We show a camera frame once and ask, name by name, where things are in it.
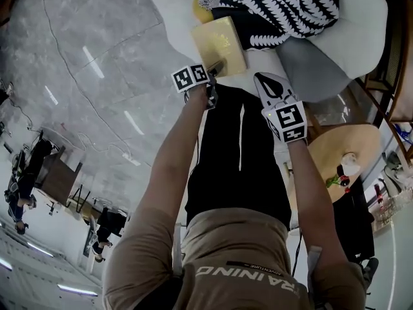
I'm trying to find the white power strip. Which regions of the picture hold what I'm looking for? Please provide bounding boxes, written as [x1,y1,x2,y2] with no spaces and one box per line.
[122,152,142,167]

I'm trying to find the dark bottle red cap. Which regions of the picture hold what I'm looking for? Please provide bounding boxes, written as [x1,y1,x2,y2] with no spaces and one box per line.
[335,165,352,187]

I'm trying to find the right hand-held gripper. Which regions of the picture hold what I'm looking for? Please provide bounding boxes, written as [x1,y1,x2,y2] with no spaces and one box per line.
[254,72,308,144]

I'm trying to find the white beanbag chair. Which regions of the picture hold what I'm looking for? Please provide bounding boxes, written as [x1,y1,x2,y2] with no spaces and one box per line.
[151,0,390,103]

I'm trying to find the black white striped cushion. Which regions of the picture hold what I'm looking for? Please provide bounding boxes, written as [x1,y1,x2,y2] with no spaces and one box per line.
[211,0,341,51]

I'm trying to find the dark wooden table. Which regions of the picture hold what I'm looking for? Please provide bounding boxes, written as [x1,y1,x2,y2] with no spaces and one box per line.
[34,127,86,207]

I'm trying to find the person's left forearm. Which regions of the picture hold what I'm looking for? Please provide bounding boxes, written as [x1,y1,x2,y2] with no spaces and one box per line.
[151,87,210,213]

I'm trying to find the tan t-shirt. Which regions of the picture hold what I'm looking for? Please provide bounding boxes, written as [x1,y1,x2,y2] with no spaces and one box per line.
[103,207,368,310]

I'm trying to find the tan gold book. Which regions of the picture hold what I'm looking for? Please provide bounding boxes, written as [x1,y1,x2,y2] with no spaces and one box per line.
[190,16,248,77]

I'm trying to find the wooden coffee table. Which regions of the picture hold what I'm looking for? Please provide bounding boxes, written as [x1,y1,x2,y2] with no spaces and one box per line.
[287,123,381,206]

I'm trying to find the black trousers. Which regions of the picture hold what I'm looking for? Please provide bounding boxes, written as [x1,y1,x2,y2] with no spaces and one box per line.
[185,84,293,231]

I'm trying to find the white mug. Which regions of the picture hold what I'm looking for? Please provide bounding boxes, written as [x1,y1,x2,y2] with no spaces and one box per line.
[340,152,361,176]

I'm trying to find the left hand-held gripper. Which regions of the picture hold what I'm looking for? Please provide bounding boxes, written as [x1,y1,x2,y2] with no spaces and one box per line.
[170,59,228,109]

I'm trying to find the person's right forearm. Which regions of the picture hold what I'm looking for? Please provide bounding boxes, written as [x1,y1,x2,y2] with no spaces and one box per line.
[287,139,336,262]

